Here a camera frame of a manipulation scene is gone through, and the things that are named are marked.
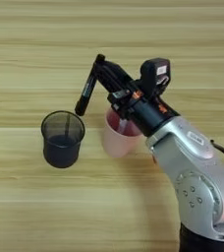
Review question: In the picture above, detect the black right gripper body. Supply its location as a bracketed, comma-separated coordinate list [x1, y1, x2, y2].
[107, 82, 181, 138]

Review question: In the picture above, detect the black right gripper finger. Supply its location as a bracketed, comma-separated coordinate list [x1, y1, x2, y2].
[94, 65, 126, 95]
[100, 60, 135, 91]

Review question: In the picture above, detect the black marker pen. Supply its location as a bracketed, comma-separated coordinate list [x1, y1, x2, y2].
[74, 53, 106, 117]

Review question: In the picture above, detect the white marker pen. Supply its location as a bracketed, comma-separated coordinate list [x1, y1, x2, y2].
[118, 117, 129, 134]

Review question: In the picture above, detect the black box with white label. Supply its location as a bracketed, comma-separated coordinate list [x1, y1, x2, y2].
[140, 57, 172, 96]

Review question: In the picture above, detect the pink plastic cup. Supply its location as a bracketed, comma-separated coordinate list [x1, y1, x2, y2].
[101, 107, 143, 158]

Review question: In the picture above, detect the black mesh pen cup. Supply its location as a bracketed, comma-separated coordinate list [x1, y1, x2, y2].
[40, 110, 86, 169]

